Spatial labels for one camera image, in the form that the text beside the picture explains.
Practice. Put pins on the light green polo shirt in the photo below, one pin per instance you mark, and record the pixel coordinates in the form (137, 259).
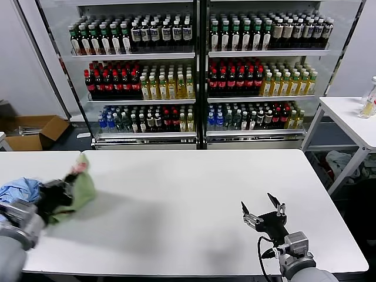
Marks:
(85, 191)

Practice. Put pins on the white cooler shelf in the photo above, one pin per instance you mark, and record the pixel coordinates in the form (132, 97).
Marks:
(259, 99)
(147, 135)
(253, 133)
(132, 56)
(265, 53)
(141, 102)

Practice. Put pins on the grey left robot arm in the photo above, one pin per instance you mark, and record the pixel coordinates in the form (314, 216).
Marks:
(11, 252)

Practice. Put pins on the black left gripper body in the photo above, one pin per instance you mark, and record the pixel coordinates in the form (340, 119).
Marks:
(55, 196)

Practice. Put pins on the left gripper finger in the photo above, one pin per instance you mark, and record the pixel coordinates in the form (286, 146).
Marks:
(71, 178)

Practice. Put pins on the small yellow tea bottle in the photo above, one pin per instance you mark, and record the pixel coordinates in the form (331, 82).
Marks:
(292, 120)
(299, 119)
(190, 123)
(183, 123)

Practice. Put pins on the glass cooler door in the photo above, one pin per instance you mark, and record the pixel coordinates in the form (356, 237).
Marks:
(51, 35)
(346, 44)

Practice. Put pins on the small clear water bottle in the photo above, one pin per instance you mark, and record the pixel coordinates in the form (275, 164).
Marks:
(118, 123)
(126, 123)
(228, 120)
(236, 120)

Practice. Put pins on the small cola bottle red cap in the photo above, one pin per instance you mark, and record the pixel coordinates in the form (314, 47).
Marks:
(176, 121)
(284, 118)
(276, 118)
(167, 121)

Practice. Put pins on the dark bottle beige label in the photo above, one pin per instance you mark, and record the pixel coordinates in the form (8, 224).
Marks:
(287, 33)
(277, 33)

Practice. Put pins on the small white table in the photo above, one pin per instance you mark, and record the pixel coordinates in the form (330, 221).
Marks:
(2, 135)

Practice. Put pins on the grey metal rods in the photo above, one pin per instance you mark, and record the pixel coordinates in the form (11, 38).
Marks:
(21, 131)

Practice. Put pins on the small dark bottle white cap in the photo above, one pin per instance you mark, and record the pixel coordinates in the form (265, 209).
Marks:
(252, 120)
(159, 122)
(143, 123)
(134, 124)
(244, 121)
(268, 118)
(260, 119)
(151, 122)

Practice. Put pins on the crumpled light blue shirt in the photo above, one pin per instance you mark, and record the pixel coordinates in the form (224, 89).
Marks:
(17, 188)

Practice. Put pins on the dark drink bottle white cap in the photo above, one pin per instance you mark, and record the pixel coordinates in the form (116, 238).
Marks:
(308, 32)
(187, 33)
(177, 34)
(166, 34)
(328, 31)
(145, 35)
(155, 34)
(136, 35)
(318, 32)
(297, 32)

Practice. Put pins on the dark tea bottle green cap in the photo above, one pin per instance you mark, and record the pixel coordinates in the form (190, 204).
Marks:
(95, 43)
(225, 37)
(267, 36)
(235, 37)
(85, 44)
(246, 37)
(126, 42)
(214, 37)
(115, 42)
(256, 36)
(75, 44)
(105, 43)

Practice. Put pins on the white paper scrap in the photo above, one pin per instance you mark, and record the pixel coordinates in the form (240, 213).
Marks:
(83, 135)

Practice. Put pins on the pale cloth pile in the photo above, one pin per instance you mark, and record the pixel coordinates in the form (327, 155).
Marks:
(338, 161)

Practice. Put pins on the brown cardboard box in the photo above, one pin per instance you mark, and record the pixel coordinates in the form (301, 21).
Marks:
(24, 143)

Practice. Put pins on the white beverage cooler cabinet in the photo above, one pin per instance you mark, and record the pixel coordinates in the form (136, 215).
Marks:
(253, 142)
(147, 141)

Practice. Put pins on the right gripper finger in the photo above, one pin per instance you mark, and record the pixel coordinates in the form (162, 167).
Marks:
(252, 220)
(281, 209)

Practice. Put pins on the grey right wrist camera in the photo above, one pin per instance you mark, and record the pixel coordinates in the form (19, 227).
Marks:
(295, 243)

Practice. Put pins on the small blue drink bottle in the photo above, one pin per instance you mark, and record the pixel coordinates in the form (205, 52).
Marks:
(110, 123)
(219, 121)
(102, 123)
(211, 121)

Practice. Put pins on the glass bottle yellow contents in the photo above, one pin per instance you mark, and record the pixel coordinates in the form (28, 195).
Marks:
(366, 110)

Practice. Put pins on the white side table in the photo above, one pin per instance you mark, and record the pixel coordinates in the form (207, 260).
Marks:
(347, 114)

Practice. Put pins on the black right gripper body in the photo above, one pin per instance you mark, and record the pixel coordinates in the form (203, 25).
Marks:
(273, 226)

